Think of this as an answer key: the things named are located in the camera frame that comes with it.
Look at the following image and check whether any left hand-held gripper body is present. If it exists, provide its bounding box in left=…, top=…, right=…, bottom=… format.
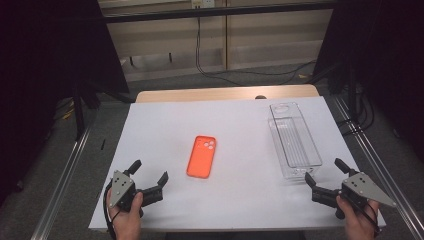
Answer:
left=108, top=169, right=145, bottom=218

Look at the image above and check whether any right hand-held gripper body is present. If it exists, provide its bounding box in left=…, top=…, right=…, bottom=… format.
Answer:
left=334, top=171, right=398, bottom=220

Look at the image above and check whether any clear plastic box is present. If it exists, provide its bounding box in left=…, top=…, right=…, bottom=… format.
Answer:
left=268, top=101, right=324, bottom=181

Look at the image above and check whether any orange phone case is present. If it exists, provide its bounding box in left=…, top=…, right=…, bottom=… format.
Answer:
left=185, top=134, right=217, bottom=180

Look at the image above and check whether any person's right hand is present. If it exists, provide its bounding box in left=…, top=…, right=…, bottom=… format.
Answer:
left=335, top=195, right=382, bottom=240

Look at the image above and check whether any person's left hand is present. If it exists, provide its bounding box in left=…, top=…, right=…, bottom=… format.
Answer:
left=105, top=191, right=145, bottom=240

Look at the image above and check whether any white table mat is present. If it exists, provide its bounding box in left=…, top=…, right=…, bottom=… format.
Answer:
left=88, top=96, right=387, bottom=233

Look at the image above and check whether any wooden table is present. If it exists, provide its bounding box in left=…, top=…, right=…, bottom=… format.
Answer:
left=135, top=83, right=321, bottom=104

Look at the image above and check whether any black curtain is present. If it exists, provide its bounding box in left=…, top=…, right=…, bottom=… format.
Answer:
left=0, top=0, right=131, bottom=204
left=312, top=0, right=424, bottom=164

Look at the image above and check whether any black horizontal bar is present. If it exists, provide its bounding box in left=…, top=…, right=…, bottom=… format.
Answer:
left=102, top=2, right=336, bottom=25

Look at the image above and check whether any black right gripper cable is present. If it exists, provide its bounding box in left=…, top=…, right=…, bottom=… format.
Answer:
left=344, top=193, right=383, bottom=236

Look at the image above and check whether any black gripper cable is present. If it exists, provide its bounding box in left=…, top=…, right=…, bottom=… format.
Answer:
left=344, top=193, right=383, bottom=236
left=102, top=184, right=118, bottom=240

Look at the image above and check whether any metal floor rail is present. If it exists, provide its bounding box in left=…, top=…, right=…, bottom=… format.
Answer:
left=332, top=95, right=424, bottom=240
left=30, top=124, right=95, bottom=240

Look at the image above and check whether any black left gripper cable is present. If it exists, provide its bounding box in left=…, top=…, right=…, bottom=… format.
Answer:
left=102, top=184, right=118, bottom=240

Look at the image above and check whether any bundle of black cables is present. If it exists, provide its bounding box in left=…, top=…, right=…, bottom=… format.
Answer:
left=335, top=94, right=376, bottom=138

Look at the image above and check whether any black floor cable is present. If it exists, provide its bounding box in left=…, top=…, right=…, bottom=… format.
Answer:
left=229, top=59, right=317, bottom=86

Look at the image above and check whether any black hanging power cable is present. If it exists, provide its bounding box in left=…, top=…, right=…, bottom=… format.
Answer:
left=195, top=7, right=241, bottom=86

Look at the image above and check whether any white wall socket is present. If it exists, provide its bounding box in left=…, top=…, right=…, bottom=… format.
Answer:
left=191, top=0, right=216, bottom=10

